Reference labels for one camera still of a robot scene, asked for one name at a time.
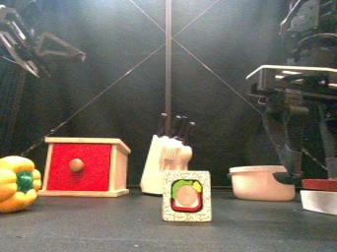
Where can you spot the red and white nigiri toy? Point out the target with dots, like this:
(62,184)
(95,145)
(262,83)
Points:
(320,197)

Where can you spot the white toy knife block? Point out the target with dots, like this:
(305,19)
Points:
(165,167)

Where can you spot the red drawer with wooden knob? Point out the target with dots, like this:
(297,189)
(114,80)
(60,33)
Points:
(79,167)

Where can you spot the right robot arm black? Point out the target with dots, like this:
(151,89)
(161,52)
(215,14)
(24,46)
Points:
(312,29)

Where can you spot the wooden drawer box casing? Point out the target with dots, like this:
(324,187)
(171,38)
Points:
(120,164)

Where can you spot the white plastic bowl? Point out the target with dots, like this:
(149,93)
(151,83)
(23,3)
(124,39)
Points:
(261,183)

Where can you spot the square toy sushi roll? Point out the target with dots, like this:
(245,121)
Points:
(186,196)

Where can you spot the yellow toy bell pepper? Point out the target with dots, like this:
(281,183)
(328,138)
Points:
(15,183)

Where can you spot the vertical metal frame pole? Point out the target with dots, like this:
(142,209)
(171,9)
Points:
(169,65)

